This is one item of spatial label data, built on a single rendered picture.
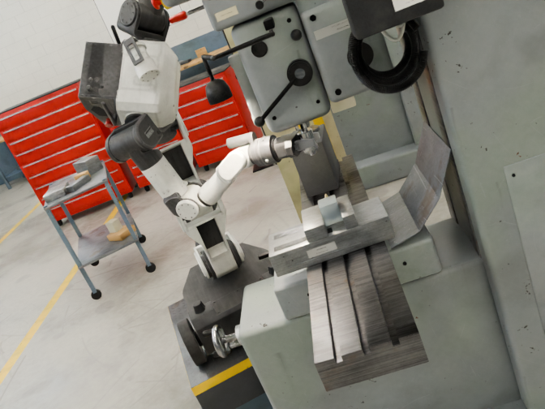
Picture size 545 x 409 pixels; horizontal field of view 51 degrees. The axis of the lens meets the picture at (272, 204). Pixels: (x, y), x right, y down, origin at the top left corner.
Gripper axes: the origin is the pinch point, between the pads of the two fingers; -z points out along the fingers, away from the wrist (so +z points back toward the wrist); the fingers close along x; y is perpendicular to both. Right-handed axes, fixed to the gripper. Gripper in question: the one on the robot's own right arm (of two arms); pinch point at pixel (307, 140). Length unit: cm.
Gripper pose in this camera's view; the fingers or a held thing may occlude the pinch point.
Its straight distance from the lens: 174.7
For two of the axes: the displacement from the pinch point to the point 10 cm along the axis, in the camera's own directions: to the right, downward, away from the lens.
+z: -8.8, 1.8, 4.4
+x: 3.2, -4.7, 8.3
